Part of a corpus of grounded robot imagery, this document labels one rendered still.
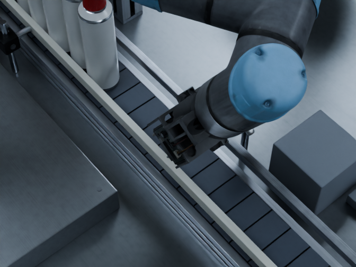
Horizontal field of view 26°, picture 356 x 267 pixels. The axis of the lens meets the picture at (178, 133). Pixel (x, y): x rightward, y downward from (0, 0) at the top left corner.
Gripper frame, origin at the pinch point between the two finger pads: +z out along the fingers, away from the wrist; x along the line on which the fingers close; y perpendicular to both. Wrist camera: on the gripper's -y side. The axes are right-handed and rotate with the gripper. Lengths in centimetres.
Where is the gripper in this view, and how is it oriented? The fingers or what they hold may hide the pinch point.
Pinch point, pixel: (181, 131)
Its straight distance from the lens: 112.3
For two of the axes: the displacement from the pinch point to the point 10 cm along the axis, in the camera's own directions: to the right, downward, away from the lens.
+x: 5.5, 8.3, 0.2
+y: -7.7, 5.2, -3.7
